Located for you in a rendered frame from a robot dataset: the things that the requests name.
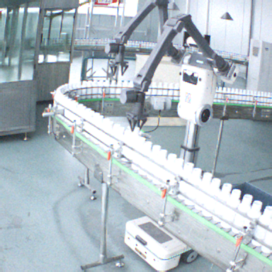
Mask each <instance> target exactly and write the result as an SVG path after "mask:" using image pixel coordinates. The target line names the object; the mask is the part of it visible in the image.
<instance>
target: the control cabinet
mask: <svg viewBox="0 0 272 272"><path fill-rule="evenodd" d="M250 43H251V45H250V54H249V56H250V57H249V68H248V77H247V83H246V93H247V90H250V91H251V90H252V91H254V92H255V91H257V94H258V91H260V92H262V91H263V93H265V92H266V93H272V43H269V42H265V41H263V40H262V41H260V40H255V39H251V42H250ZM254 92H253V94H254ZM260 95H261V94H260ZM270 95H271V94H270Z"/></svg>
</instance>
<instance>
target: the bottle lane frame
mask: <svg viewBox="0 0 272 272"><path fill-rule="evenodd" d="M56 122H57V124H58V125H59V130H60V131H61V132H59V139H57V140H56V141H57V142H58V143H59V144H60V145H62V146H63V147H64V148H65V149H66V150H67V151H68V152H69V153H70V154H71V155H72V144H73V133H71V127H68V125H67V124H65V123H64V122H62V121H61V120H59V119H58V118H56ZM81 141H82V146H81ZM75 146H76V147H77V148H76V153H79V152H81V148H82V153H81V154H77V155H76V156H75V157H74V158H75V159H77V160H78V161H79V162H81V163H82V164H83V165H84V166H85V167H86V168H87V169H89V170H90V171H91V172H92V173H94V166H95V164H96V165H97V166H99V167H100V168H101V169H102V171H103V180H102V181H103V182H104V183H106V184H107V182H108V177H107V175H108V171H109V161H110V160H108V154H107V153H104V151H103V150H102V149H100V148H99V147H97V146H96V145H94V144H93V143H91V142H90V141H88V140H87V139H86V138H84V137H82V136H81V135H80V134H79V133H78V132H76V138H75ZM78 146H81V147H78ZM118 169H120V175H118V176H119V177H120V182H118V183H114V182H117V181H118V176H114V177H113V178H112V183H114V184H113V185H112V186H111V188H112V189H113V190H114V191H115V192H116V193H118V194H119V195H120V196H121V197H123V198H124V199H125V200H126V201H128V202H129V203H131V204H132V205H133V206H135V207H136V208H137V209H139V210H140V211H141V212H142V213H144V214H145V215H146V216H147V217H148V218H149V219H151V220H153V221H154V222H156V223H157V224H159V221H160V218H161V217H160V216H159V215H160V213H161V212H162V204H163V199H164V198H162V191H159V189H158V188H156V187H155V186H153V185H152V184H151V183H150V182H147V181H146V180H145V179H143V178H142V177H141V176H138V175H137V174H136V173H135V172H133V171H132V170H130V169H129V168H127V167H126V166H124V164H121V163H120V162H119V161H117V160H116V159H114V158H113V164H112V175H116V174H118ZM172 207H175V213H174V214H172V215H174V220H173V221H171V222H168V223H165V225H164V226H163V228H164V229H165V230H166V231H167V232H168V233H171V234H172V235H173V236H175V238H177V239H178V240H180V241H181V242H183V243H184V244H186V246H188V247H190V248H191V249H193V250H194V251H196V253H198V254H200V255H201V256H202V257H204V258H206V259H207V260H208V261H209V262H211V263H212V264H214V265H216V266H217V267H218V268H220V269H221V270H223V271H224V272H226V271H227V269H228V268H229V264H230V261H231V260H232V257H233V255H234V251H235V249H236V248H237V247H236V246H235V245H236V243H237V240H235V239H234V238H235V236H234V237H233V236H232V235H231V236H230V234H228V233H229V232H225V231H223V230H222V228H221V229H220V228H219V227H216V225H214V224H212V223H210V220H209V221H207V220H205V219H204V217H205V216H203V217H201V216H200V215H198V214H197V213H195V212H193V211H192V209H191V210H190V209H189V208H187V207H186V205H182V204H181V202H178V201H177V200H176V199H173V198H172V197H171V196H170V195H168V196H167V202H166V210H165V213H166V214H169V213H171V210H172ZM255 248H256V247H255ZM255 248H253V249H252V248H250V246H248V244H244V243H242V244H241V247H240V250H239V252H238V254H237V257H236V262H238V260H240V259H242V255H243V253H246V258H245V260H244V259H243V260H242V261H243V264H242V267H241V268H240V267H239V268H238V269H237V270H236V271H234V272H272V261H271V260H270V259H268V256H267V257H265V256H263V255H261V253H262V252H260V253H259V252H257V251H255V250H254V249H255Z"/></svg>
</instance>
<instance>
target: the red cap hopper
mask: <svg viewBox="0 0 272 272"><path fill-rule="evenodd" d="M126 1H127V0H123V6H121V5H120V0H97V2H95V0H94V2H91V3H89V4H88V8H87V17H86V27H85V32H84V37H85V38H86V35H87V32H88V38H89V39H91V32H92V33H93V34H94V35H95V33H96V34H98V36H100V33H98V32H97V31H96V29H94V27H107V28H112V29H111V30H110V31H108V32H107V33H106V35H108V34H109V33H110V32H111V31H112V30H113V29H115V30H114V33H113V34H111V35H110V36H111V37H112V36H113V35H114V38H113V39H115V37H116V35H117V32H118V31H119V30H122V29H123V22H124V17H125V8H126ZM115 2H118V5H117V6H111V4H113V3H115ZM90 7H91V12H90ZM97 7H99V8H110V9H117V13H116V20H115V26H112V25H108V26H105V25H92V18H93V14H94V8H97ZM121 8H123V10H122V18H121V26H120V27H118V15H119V9H121ZM89 12H90V21H89ZM88 22H89V25H88ZM118 28H119V29H118ZM88 29H89V31H88ZM92 29H93V30H94V31H95V33H94V32H93V31H92ZM84 59H85V52H82V62H81V77H82V69H83V61H84ZM117 66H118V67H117V71H116V73H115V78H114V77H113V73H112V71H111V70H110V72H109V75H108V78H110V79H109V80H118V70H119V67H120V65H118V64H117ZM87 68H88V60H86V63H85V72H84V79H87V80H88V79H90V78H102V77H103V78H106V76H93V75H94V74H95V73H96V72H93V73H92V74H91V75H90V76H87V75H86V73H87V72H89V71H90V70H91V69H92V68H91V67H90V68H89V69H88V70H87ZM87 77H88V78H87ZM79 81H81V78H80V80H79Z"/></svg>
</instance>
